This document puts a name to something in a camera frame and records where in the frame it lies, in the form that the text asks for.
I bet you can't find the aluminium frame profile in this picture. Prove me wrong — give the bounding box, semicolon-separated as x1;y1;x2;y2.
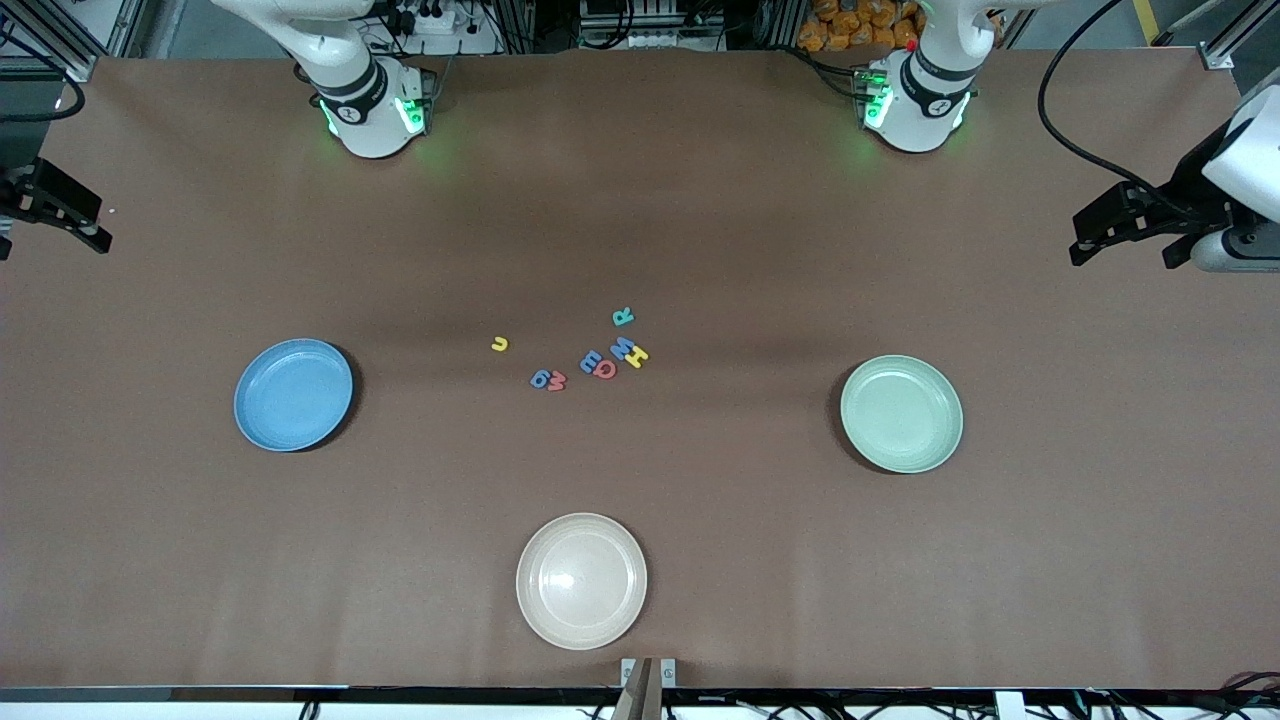
1200;0;1280;71
0;0;151;81

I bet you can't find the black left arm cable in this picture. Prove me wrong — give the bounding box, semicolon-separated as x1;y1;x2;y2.
1038;0;1216;201

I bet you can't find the orange packets pile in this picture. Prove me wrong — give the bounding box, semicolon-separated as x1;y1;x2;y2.
797;0;921;53

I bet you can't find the white power strip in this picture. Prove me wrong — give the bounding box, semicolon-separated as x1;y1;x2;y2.
385;0;456;36

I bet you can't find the blue round plate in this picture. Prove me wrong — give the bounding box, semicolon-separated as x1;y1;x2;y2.
234;338;354;453

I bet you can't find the black table edge rail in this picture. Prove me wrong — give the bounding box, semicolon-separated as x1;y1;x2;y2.
0;686;1280;705

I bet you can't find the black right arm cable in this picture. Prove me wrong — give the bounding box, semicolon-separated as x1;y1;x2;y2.
0;78;87;124

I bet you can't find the beige round plate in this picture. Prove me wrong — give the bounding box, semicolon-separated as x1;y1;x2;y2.
516;513;648;651

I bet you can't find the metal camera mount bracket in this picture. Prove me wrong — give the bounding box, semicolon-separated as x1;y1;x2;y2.
620;657;678;720

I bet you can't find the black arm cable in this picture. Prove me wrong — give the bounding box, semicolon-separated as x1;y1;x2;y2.
1038;0;1216;201
0;78;87;124

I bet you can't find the pale green round plate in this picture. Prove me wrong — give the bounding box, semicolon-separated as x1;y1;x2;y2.
840;355;964;474

